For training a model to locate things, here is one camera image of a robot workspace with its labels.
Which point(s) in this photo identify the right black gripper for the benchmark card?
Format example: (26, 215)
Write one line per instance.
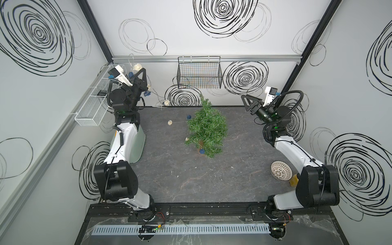
(254, 111)

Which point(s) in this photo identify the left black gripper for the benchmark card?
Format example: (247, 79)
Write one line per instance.
(139, 87)

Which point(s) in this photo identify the string lights with rattan balls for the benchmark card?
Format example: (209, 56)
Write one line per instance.
(176, 97)

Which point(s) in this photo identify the small green christmas tree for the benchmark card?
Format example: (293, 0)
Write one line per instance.
(207, 129)

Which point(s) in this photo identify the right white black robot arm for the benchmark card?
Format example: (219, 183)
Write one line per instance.
(318, 184)

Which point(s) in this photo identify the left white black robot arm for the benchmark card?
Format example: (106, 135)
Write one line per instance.
(116, 180)

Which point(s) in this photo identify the small black item in shelf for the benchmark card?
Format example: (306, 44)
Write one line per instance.
(102, 93)

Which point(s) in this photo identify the white round strainer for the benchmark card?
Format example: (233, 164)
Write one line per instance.
(281, 171)

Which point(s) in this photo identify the yellow jar black lid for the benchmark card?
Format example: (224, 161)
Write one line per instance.
(294, 180)

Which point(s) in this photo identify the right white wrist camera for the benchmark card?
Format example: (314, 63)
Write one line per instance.
(271, 93)

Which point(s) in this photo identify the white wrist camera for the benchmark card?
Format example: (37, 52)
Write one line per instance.
(118, 73)
(271, 93)

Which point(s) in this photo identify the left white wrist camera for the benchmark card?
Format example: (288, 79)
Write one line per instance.
(118, 73)

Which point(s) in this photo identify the aluminium wall rail back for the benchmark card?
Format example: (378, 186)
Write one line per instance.
(207, 58)

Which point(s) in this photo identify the black wire wall basket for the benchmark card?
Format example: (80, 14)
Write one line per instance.
(199, 75)

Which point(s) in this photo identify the white wire wall shelf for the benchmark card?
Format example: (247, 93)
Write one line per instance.
(94, 108)

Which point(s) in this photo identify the black left corner post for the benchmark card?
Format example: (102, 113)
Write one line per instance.
(89, 15)

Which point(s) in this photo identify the black corner frame post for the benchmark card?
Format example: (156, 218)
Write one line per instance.
(324, 22)

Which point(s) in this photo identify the grey slotted cable duct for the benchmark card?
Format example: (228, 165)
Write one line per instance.
(181, 229)

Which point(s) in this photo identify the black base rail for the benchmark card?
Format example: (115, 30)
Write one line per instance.
(168, 211)

